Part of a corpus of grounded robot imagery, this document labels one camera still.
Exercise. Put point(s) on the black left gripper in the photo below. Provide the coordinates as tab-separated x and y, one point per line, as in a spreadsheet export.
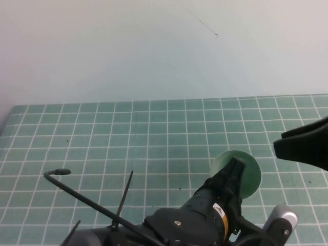
232	210

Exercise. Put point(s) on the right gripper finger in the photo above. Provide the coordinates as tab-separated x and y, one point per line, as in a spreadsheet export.
307	151
312	128

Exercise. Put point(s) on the pale green plastic cup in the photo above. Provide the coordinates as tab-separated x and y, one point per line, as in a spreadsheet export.
252	176

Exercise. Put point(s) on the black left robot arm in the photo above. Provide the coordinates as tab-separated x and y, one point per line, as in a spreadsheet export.
166	225

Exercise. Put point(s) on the black zip tie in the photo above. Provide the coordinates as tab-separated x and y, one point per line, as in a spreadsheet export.
72	230
125	194

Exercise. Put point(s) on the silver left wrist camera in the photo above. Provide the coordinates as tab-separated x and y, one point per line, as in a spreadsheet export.
284	214

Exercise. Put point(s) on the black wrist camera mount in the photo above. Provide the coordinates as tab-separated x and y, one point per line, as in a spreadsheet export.
287	239

